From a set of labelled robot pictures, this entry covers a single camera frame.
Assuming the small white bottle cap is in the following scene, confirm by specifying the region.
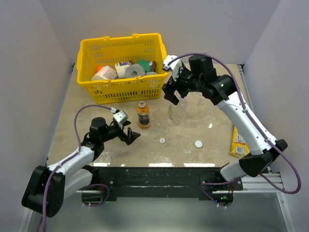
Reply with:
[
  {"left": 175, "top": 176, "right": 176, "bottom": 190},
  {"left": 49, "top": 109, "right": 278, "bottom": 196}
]
[{"left": 159, "top": 138, "right": 166, "bottom": 144}]

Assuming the yellow snack bag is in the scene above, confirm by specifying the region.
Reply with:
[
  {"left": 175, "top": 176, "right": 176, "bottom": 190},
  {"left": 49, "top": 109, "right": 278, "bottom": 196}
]
[{"left": 230, "top": 127, "right": 249, "bottom": 158}]

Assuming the brown packet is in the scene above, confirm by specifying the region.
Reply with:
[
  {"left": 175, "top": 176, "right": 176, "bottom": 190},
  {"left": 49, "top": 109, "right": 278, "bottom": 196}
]
[{"left": 149, "top": 60, "right": 156, "bottom": 72}]

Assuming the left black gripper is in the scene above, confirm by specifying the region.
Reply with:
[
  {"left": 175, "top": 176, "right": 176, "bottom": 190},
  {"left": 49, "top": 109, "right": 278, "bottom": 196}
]
[{"left": 100, "top": 120, "right": 140, "bottom": 145}]

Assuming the grey tape roll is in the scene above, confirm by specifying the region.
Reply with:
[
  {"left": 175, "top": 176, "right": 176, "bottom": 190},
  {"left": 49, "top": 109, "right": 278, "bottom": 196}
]
[{"left": 124, "top": 64, "right": 146, "bottom": 78}]

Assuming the yellow plastic shopping basket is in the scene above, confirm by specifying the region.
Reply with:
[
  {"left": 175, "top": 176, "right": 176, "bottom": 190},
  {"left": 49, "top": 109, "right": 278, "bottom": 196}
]
[{"left": 76, "top": 33, "right": 168, "bottom": 104}]

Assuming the green packet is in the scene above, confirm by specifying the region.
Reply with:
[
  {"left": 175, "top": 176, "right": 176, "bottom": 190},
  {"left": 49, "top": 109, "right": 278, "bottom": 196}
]
[{"left": 137, "top": 59, "right": 153, "bottom": 73}]

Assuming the white bottle orange cap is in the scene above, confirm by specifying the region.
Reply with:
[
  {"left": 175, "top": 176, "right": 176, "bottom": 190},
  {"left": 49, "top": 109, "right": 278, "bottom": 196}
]
[{"left": 91, "top": 66, "right": 118, "bottom": 81}]

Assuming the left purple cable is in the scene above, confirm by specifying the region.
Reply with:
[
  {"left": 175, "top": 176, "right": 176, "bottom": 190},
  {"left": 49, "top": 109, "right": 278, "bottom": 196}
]
[{"left": 36, "top": 104, "right": 114, "bottom": 232}]

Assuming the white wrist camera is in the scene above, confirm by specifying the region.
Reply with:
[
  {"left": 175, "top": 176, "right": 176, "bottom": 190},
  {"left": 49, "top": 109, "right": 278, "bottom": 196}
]
[
  {"left": 163, "top": 55, "right": 183, "bottom": 81},
  {"left": 112, "top": 110, "right": 128, "bottom": 128}
]

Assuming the orange drink bottle blue label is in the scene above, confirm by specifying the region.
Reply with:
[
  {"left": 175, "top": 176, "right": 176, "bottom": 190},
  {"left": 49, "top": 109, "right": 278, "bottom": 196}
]
[{"left": 136, "top": 101, "right": 150, "bottom": 129}]

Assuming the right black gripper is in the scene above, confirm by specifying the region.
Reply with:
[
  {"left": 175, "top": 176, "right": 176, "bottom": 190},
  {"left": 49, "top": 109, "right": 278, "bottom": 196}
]
[{"left": 162, "top": 63, "right": 203, "bottom": 105}]

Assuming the large white bottle cap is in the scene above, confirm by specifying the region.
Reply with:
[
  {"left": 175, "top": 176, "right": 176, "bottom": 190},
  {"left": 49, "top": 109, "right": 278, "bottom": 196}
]
[{"left": 195, "top": 140, "right": 203, "bottom": 148}]

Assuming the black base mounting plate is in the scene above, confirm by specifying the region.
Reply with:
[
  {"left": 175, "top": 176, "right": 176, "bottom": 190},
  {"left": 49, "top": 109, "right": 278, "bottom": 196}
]
[{"left": 81, "top": 167, "right": 243, "bottom": 206}]

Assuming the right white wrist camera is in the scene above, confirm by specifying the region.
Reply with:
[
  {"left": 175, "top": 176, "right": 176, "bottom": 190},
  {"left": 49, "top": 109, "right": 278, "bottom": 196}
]
[{"left": 163, "top": 55, "right": 183, "bottom": 81}]

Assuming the white labelled carton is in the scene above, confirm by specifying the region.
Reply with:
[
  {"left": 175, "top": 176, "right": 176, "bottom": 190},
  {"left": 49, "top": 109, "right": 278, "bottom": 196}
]
[{"left": 114, "top": 60, "right": 134, "bottom": 78}]

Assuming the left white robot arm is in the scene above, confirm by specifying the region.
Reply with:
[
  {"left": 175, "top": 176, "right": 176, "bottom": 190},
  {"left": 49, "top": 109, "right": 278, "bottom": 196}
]
[{"left": 21, "top": 117, "right": 140, "bottom": 218}]

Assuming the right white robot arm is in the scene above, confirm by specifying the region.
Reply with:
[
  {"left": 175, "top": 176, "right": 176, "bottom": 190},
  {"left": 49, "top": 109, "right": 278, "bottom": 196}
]
[{"left": 162, "top": 55, "right": 288, "bottom": 190}]

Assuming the clear plastic bottle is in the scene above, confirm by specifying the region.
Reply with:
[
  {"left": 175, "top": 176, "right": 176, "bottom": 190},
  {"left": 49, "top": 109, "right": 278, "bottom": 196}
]
[{"left": 168, "top": 91, "right": 188, "bottom": 125}]

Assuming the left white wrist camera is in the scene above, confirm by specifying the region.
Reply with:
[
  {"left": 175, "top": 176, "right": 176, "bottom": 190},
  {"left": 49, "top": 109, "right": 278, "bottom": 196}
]
[{"left": 112, "top": 110, "right": 128, "bottom": 128}]

